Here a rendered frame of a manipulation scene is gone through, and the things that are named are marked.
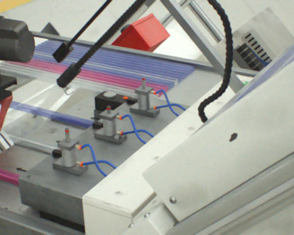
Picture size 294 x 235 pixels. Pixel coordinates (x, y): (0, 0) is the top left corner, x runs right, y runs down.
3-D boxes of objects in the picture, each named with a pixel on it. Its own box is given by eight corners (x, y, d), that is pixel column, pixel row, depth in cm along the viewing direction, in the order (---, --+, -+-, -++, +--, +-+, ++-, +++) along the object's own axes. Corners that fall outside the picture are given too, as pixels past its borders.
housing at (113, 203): (88, 277, 91) (80, 195, 85) (227, 136, 129) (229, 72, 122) (136, 295, 87) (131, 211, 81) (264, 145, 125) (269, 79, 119)
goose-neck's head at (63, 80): (53, 80, 92) (68, 64, 89) (60, 76, 94) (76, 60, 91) (60, 90, 92) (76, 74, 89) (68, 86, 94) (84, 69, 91)
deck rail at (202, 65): (27, 54, 172) (25, 32, 170) (32, 51, 174) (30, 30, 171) (276, 104, 139) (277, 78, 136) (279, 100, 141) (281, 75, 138)
